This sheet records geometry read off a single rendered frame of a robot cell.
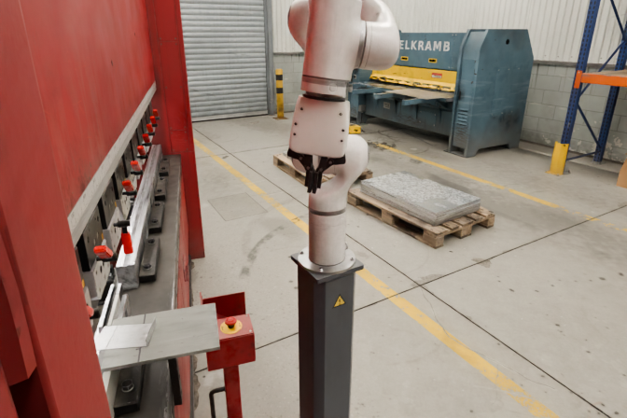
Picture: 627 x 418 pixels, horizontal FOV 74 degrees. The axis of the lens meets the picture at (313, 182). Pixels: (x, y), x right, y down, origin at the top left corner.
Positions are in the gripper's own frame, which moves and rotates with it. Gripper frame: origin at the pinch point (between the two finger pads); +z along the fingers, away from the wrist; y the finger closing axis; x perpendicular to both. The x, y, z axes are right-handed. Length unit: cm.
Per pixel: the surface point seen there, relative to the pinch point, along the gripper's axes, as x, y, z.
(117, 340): -8, 44, 50
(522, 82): -590, -238, -22
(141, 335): -11, 39, 49
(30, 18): 9, 47, -22
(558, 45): -614, -284, -81
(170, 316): -19, 35, 49
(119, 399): -1, 39, 60
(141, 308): -38, 53, 62
